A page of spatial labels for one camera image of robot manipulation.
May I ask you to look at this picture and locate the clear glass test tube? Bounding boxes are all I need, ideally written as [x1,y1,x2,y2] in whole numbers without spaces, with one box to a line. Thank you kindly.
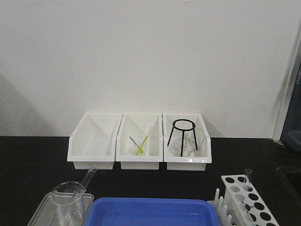
[69,167,97,203]

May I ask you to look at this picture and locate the clear test tube in rack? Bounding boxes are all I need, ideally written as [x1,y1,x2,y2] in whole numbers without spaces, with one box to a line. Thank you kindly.
[243,168,253,192]

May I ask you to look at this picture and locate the white test tube rack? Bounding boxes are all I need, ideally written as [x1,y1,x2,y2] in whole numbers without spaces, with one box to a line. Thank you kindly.
[208,175,279,226]

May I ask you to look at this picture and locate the grey pegboard drying rack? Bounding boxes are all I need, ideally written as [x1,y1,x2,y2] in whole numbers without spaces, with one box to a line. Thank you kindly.
[281,68,301,152]

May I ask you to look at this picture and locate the middle white storage bin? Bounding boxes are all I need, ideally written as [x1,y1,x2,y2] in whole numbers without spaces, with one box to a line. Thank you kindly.
[116,113,163,170]

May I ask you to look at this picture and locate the white storage bin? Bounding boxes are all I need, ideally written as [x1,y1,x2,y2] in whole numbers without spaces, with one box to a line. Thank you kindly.
[67,113,123,170]
[116,113,163,170]
[163,113,212,171]

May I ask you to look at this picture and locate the green yellow stirring sticks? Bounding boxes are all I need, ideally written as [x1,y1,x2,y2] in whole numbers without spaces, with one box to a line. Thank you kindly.
[129,136,149,156]

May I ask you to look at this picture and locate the left white storage bin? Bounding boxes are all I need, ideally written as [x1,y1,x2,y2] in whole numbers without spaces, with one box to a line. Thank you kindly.
[67,113,123,170]

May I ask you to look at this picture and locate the right white storage bin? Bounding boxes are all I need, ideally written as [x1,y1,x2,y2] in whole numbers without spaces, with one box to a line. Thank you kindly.
[163,113,212,171]

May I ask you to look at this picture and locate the blue plastic tray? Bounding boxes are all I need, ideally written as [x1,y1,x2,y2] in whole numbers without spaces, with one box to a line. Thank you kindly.
[84,197,219,226]

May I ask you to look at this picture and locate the clear glass beaker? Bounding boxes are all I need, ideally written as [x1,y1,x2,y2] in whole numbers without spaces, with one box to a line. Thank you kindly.
[50,181,86,226]

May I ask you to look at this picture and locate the grey metal tray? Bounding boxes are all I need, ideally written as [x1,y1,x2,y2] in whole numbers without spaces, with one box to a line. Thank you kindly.
[27,192,94,226]

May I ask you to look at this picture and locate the black sink basin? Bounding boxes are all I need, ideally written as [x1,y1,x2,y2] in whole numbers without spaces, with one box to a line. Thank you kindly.
[276,166,301,208]

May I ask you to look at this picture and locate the black wire tripod stand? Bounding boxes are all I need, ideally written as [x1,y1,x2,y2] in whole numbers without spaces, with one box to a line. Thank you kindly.
[167,119,198,157]

